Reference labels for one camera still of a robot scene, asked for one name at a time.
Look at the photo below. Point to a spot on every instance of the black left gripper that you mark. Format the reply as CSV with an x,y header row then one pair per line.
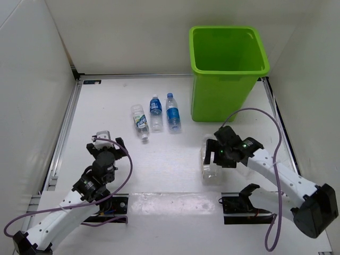
x,y
119,152

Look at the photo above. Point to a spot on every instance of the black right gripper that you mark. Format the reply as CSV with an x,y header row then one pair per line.
x,y
212,145

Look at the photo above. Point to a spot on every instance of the clear square plastic bottle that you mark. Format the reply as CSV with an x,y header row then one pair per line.
x,y
211,174

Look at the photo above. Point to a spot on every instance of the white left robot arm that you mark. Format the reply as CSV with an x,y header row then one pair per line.
x,y
158,223

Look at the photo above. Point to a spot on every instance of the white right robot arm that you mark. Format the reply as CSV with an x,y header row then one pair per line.
x,y
311,207

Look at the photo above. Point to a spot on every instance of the green plastic bin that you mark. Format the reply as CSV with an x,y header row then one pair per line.
x,y
226,62

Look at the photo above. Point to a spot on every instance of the green label clear bottle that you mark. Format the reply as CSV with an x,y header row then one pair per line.
x,y
140,122

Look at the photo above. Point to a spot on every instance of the blue label water bottle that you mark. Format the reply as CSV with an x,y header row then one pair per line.
x,y
173,115

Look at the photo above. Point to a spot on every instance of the dark blue label bottle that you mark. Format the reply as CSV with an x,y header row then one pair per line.
x,y
156,114

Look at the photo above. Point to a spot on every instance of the small blue sticker label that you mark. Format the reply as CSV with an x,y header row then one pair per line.
x,y
90,82

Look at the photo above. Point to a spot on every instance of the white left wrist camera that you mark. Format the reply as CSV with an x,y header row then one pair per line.
x,y
102,139

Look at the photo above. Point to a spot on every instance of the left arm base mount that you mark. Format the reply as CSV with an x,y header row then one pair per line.
x,y
113,210

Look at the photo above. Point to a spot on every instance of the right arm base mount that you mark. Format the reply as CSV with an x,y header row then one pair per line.
x,y
237,212

